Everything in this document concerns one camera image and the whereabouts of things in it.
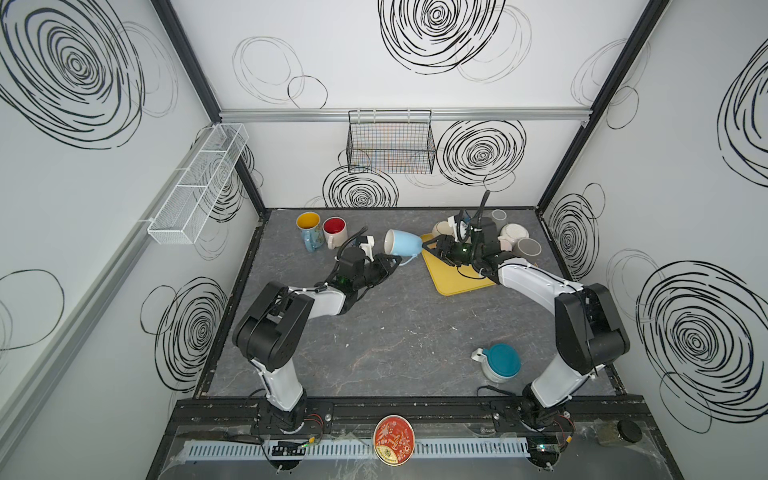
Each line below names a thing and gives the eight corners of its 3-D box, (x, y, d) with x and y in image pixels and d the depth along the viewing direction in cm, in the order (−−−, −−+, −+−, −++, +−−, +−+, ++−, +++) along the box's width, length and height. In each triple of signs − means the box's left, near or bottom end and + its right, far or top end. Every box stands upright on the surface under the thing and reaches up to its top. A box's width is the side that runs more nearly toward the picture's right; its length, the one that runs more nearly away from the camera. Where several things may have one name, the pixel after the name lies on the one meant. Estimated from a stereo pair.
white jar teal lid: (476, 383, 81) (484, 374, 74) (471, 355, 86) (478, 343, 79) (512, 383, 81) (524, 374, 74) (505, 355, 86) (516, 343, 79)
